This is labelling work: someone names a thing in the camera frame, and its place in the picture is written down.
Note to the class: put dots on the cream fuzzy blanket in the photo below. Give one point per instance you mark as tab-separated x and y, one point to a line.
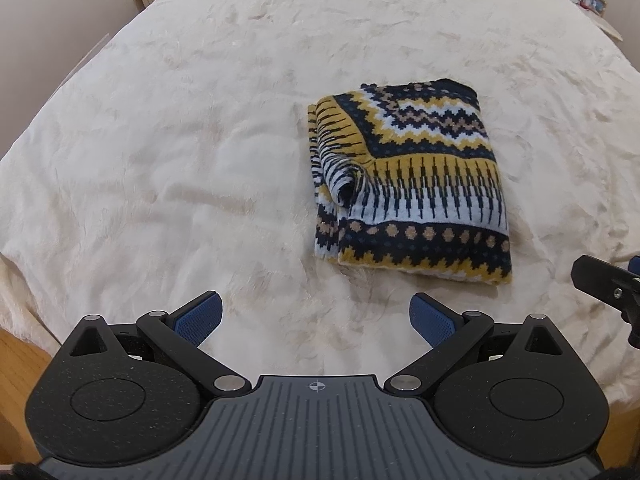
165	150

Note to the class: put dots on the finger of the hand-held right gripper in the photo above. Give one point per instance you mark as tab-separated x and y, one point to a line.
635	265
607	280

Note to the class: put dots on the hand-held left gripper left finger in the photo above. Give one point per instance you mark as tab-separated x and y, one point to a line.
197	321

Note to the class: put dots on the yellow navy white patterned sweater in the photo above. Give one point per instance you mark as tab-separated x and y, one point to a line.
415	180

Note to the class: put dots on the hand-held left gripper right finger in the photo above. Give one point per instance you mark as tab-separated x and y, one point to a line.
432	321

